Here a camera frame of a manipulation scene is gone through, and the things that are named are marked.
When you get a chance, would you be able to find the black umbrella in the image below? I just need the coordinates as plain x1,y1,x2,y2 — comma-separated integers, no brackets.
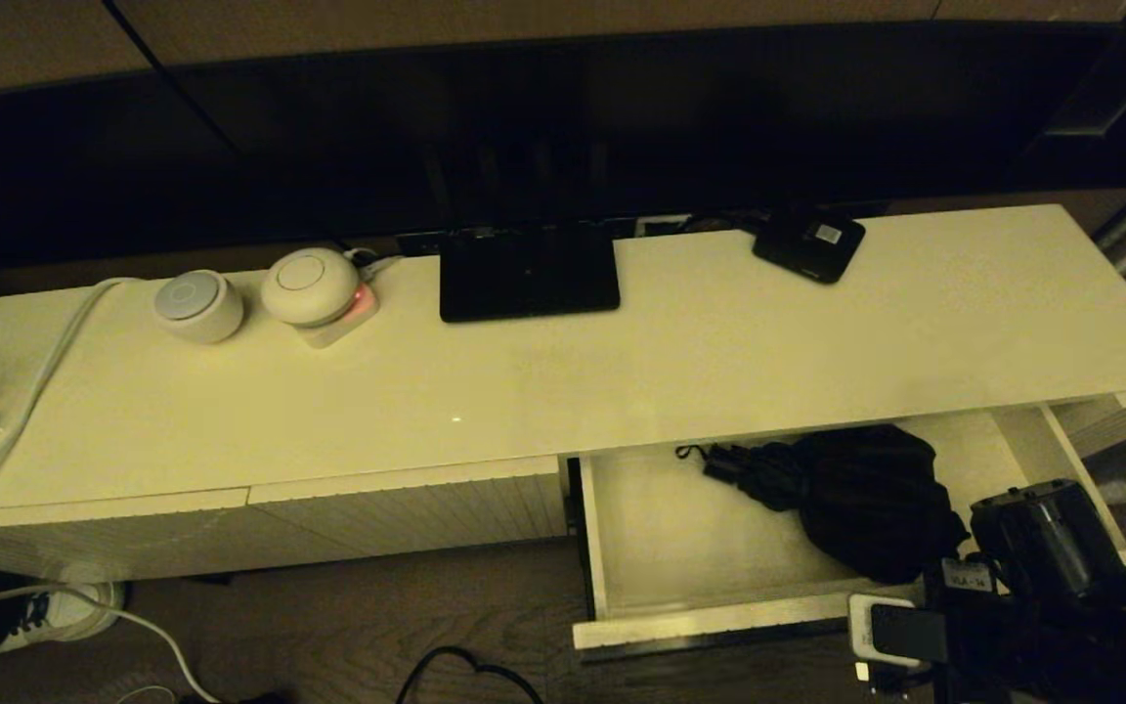
675,423,970,585

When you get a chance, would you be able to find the white ribbed cabinet drawer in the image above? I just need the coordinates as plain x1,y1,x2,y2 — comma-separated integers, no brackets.
571,404,1126,651

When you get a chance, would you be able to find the white tv cabinet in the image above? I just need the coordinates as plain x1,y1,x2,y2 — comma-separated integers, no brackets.
0,202,1126,588

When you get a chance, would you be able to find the small black set-top box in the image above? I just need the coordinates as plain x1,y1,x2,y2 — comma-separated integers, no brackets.
754,207,867,286

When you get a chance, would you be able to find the white ribbed cabinet door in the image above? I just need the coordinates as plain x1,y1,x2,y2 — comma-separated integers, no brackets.
0,487,253,586
246,455,570,566

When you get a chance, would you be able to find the white power strip red light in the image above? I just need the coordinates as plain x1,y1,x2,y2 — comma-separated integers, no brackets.
294,254,403,349

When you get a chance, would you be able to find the black television screen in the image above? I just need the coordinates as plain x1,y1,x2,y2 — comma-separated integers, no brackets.
0,22,1126,275

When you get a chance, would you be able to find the white round dome device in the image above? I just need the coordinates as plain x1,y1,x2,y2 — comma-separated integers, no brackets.
260,247,362,328

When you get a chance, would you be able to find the white speaker with grey top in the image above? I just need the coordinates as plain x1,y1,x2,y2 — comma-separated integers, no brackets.
152,269,244,344

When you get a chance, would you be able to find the white sneaker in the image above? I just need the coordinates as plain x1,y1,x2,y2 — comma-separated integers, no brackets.
0,582,126,654

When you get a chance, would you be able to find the black floor cable with connector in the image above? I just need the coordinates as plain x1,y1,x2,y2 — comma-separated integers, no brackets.
397,645,544,704

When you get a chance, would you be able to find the black television base plate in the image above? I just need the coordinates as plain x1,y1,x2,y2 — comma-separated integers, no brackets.
439,223,621,324

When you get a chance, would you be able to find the thick white power cable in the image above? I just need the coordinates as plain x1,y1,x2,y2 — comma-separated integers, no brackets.
0,277,222,704

